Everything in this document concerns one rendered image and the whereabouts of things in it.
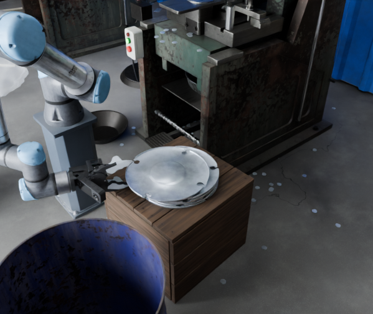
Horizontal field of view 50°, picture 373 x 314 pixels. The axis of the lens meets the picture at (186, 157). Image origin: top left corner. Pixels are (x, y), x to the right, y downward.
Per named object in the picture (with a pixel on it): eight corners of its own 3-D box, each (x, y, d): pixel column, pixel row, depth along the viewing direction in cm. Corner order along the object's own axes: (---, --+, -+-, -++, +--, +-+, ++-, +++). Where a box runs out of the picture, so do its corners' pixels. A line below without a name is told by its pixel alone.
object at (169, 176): (222, 162, 144) (222, 160, 144) (184, 214, 124) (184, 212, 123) (154, 139, 155) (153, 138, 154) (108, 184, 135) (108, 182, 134)
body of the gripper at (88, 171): (103, 156, 138) (66, 162, 134) (108, 172, 131) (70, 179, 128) (104, 174, 142) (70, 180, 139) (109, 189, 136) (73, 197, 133)
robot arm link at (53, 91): (55, 84, 157) (48, 51, 149) (85, 90, 154) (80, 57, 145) (36, 98, 149) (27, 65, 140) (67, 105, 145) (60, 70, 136)
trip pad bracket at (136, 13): (144, 46, 194) (141, 4, 181) (133, 40, 200) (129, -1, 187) (154, 43, 196) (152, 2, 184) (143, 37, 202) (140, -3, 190)
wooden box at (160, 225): (174, 304, 143) (172, 240, 121) (111, 244, 164) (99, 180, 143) (245, 242, 165) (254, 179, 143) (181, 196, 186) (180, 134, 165)
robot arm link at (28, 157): (0, 147, 120) (9, 177, 126) (32, 156, 117) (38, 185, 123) (18, 135, 126) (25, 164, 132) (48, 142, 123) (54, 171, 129)
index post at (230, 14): (228, 30, 160) (230, 5, 154) (223, 28, 162) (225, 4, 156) (234, 28, 161) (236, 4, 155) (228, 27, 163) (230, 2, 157)
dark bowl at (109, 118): (91, 157, 209) (88, 147, 205) (66, 132, 228) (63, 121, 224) (139, 137, 224) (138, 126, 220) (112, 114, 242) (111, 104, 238)
